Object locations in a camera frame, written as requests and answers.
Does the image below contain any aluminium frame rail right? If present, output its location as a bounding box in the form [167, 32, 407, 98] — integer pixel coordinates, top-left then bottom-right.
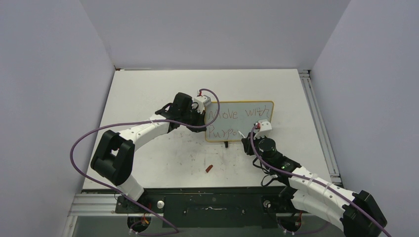
[298, 70, 342, 185]

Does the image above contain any aluminium frame rail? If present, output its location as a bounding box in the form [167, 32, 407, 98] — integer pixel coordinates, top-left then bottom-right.
[298, 70, 342, 185]
[69, 194, 118, 216]

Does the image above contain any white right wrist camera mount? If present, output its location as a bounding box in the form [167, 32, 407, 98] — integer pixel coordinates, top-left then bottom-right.
[254, 119, 272, 139]

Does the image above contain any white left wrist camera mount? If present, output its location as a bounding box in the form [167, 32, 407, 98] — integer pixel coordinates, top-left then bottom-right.
[192, 95, 211, 114]

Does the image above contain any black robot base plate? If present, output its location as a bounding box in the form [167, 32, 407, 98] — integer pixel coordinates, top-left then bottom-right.
[115, 186, 303, 229]

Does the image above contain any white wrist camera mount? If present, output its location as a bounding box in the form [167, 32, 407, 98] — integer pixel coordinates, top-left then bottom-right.
[254, 119, 272, 139]
[192, 95, 211, 114]

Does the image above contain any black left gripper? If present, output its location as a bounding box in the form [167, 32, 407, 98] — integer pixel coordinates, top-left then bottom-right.
[180, 106, 207, 133]

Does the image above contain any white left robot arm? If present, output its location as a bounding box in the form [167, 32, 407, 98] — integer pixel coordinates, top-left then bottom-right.
[90, 92, 211, 213]

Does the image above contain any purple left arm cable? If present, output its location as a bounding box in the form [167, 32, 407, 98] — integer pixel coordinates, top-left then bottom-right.
[70, 88, 221, 237]

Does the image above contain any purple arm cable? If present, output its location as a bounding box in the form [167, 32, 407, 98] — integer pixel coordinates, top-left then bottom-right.
[250, 125, 393, 237]
[70, 88, 221, 237]

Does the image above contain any aluminium frame rail front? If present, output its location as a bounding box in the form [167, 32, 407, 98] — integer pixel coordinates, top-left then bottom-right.
[69, 194, 118, 216]

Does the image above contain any yellow framed whiteboard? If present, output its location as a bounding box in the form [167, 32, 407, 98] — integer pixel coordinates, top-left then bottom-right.
[205, 100, 275, 142]

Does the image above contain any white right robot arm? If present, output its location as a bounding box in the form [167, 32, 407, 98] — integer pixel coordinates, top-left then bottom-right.
[241, 133, 388, 237]

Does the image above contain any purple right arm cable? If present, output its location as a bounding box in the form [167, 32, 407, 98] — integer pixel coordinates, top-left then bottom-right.
[250, 125, 393, 237]

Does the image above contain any red marker cap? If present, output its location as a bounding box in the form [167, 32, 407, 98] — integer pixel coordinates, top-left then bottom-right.
[206, 165, 213, 173]

